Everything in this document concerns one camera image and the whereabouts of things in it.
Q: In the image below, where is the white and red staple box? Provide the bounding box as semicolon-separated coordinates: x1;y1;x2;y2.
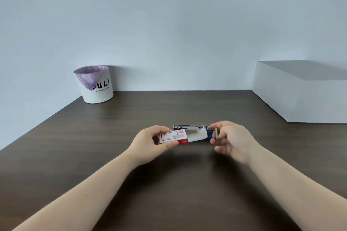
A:
158;124;208;146

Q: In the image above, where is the large white box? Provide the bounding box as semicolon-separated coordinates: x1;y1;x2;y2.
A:
251;60;347;123

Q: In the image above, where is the person's right forearm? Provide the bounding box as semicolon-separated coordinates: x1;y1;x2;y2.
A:
245;144;347;231

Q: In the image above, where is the person's left hand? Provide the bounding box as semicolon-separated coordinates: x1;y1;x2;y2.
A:
130;125;180;166

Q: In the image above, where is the white round waste bin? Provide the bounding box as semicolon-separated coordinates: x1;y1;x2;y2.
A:
73;66;114;104

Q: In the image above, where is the purple plastic bin bag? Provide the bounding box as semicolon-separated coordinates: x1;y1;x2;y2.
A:
75;66;109;92

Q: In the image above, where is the person's right hand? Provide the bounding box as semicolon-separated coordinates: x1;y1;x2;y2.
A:
209;120;258;165

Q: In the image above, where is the blue metal stapler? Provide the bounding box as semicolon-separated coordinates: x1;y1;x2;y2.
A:
173;124;247;143

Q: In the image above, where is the person's left forearm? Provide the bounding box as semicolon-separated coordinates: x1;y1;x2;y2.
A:
10;148;145;231

